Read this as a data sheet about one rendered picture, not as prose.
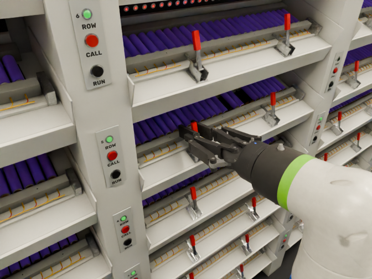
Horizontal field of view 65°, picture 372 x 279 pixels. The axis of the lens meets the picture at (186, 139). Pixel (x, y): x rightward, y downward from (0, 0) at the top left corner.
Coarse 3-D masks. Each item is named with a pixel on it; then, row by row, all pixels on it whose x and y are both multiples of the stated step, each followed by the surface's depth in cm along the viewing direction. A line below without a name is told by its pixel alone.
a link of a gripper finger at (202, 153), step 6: (192, 144) 57; (198, 144) 57; (192, 150) 58; (198, 150) 56; (204, 150) 55; (198, 156) 56; (204, 156) 54; (210, 156) 52; (204, 162) 55; (210, 162) 52; (210, 168) 52; (216, 168) 52
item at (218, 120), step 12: (276, 96) 85; (288, 96) 90; (240, 108) 79; (252, 108) 80; (204, 120) 73; (216, 120) 74; (228, 120) 77; (144, 144) 64; (156, 144) 65; (168, 144) 68; (144, 156) 64; (156, 156) 65
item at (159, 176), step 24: (288, 72) 92; (216, 96) 83; (312, 96) 88; (240, 120) 79; (264, 120) 81; (288, 120) 84; (144, 168) 63; (168, 168) 65; (192, 168) 66; (144, 192) 61
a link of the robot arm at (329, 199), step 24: (288, 168) 42; (312, 168) 40; (336, 168) 39; (288, 192) 41; (312, 192) 38; (336, 192) 36; (360, 192) 35; (312, 216) 38; (336, 216) 35; (360, 216) 34; (312, 240) 39; (336, 240) 36; (360, 240) 34; (336, 264) 37; (360, 264) 36
